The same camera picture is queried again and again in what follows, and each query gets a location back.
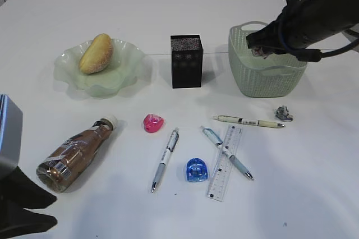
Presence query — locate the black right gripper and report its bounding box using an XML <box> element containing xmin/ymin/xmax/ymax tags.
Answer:
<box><xmin>246</xmin><ymin>0</ymin><xmax>358</xmax><ymax>54</ymax></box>

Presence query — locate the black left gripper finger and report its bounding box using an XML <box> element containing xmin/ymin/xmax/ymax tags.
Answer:
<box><xmin>1</xmin><ymin>167</ymin><xmax>57</xmax><ymax>211</ymax></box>
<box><xmin>1</xmin><ymin>206</ymin><xmax>58</xmax><ymax>238</ymax></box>

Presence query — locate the pink grey paper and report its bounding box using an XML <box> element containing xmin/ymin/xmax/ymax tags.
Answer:
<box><xmin>251</xmin><ymin>47</ymin><xmax>274</xmax><ymax>59</ymax></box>

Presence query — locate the small grey paper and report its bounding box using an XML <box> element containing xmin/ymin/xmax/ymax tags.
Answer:
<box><xmin>274</xmin><ymin>105</ymin><xmax>294</xmax><ymax>122</ymax></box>

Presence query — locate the yellow sugared bread bun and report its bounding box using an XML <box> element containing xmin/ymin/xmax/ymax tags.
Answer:
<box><xmin>79</xmin><ymin>33</ymin><xmax>113</xmax><ymax>75</ymax></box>

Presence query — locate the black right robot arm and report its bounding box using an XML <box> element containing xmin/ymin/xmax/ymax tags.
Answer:
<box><xmin>246</xmin><ymin>0</ymin><xmax>358</xmax><ymax>62</ymax></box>

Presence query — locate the green plastic woven basket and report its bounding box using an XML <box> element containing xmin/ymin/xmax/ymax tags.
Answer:
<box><xmin>228</xmin><ymin>21</ymin><xmax>307</xmax><ymax>98</ymax></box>

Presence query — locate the black mesh pen holder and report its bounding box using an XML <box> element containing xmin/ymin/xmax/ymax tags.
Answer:
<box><xmin>171</xmin><ymin>35</ymin><xmax>204</xmax><ymax>89</ymax></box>

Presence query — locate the cream white pen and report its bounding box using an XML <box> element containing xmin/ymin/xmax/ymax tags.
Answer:
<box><xmin>212</xmin><ymin>116</ymin><xmax>285</xmax><ymax>128</ymax></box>

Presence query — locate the light blue pen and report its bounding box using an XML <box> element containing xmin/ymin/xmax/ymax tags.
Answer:
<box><xmin>200</xmin><ymin>126</ymin><xmax>254</xmax><ymax>180</ymax></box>

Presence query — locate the white grey-grip pen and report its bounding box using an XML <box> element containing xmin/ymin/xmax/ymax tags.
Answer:
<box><xmin>151</xmin><ymin>127</ymin><xmax>179</xmax><ymax>193</ymax></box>

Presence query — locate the pink pencil sharpener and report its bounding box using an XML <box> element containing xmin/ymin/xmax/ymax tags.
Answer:
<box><xmin>143</xmin><ymin>114</ymin><xmax>164</xmax><ymax>133</ymax></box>

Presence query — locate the green glass wavy plate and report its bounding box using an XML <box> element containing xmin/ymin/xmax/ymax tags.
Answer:
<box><xmin>53</xmin><ymin>39</ymin><xmax>145</xmax><ymax>98</ymax></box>

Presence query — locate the blue pencil sharpener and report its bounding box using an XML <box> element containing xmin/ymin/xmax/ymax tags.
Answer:
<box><xmin>186</xmin><ymin>158</ymin><xmax>209</xmax><ymax>182</ymax></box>

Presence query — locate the brown coffee bottle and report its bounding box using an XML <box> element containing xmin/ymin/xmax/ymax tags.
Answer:
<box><xmin>36</xmin><ymin>115</ymin><xmax>118</xmax><ymax>193</ymax></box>

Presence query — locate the clear plastic ruler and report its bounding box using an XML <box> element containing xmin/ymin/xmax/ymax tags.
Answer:
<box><xmin>207</xmin><ymin>125</ymin><xmax>242</xmax><ymax>202</ymax></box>

